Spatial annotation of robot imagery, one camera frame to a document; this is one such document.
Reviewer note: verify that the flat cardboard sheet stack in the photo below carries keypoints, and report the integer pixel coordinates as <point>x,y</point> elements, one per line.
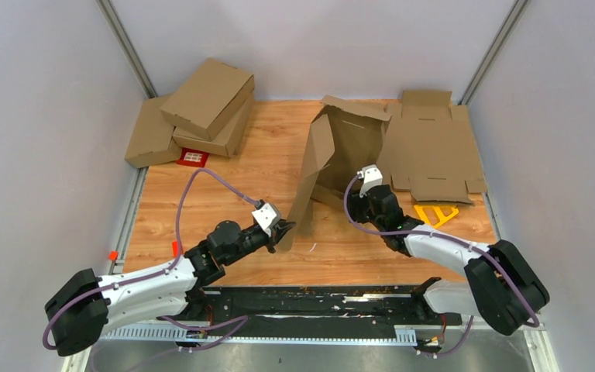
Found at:
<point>429,149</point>

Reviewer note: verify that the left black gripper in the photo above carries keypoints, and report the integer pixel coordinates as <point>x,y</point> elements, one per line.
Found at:
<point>277,233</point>

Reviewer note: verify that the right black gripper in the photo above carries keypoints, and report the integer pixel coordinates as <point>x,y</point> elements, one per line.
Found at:
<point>354,204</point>

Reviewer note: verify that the aluminium corner post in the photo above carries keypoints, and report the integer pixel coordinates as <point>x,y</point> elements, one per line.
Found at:
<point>506,28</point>
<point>111,16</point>

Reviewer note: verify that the flat-lying folded cardboard box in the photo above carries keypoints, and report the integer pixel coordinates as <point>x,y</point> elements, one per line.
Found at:
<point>151,142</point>

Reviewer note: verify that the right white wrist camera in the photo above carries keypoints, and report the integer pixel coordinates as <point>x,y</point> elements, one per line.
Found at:
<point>370,177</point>

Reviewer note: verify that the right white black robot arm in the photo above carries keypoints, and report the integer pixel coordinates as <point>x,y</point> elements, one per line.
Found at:
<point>501,287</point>

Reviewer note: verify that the red plastic tray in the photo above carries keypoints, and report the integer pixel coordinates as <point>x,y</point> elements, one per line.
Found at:
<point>192,158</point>

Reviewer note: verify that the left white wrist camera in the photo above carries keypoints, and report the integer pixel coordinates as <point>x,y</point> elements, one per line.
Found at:
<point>266,215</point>

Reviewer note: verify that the left aluminium corner post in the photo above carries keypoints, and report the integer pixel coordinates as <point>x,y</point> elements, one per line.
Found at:
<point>111,16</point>

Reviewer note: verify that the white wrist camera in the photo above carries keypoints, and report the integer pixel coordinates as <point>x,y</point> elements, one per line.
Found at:
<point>266,215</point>
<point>370,177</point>

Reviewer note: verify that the right aluminium corner post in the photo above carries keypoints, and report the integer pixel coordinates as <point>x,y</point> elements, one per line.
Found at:
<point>506,28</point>

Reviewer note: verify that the yellow plastic triangle piece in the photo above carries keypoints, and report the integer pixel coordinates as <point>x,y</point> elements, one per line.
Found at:
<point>436,215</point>

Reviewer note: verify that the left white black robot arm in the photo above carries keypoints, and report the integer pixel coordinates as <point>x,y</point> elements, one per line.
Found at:
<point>88,306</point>

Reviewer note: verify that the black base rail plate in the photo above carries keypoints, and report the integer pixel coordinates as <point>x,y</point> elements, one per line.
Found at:
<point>317,312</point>

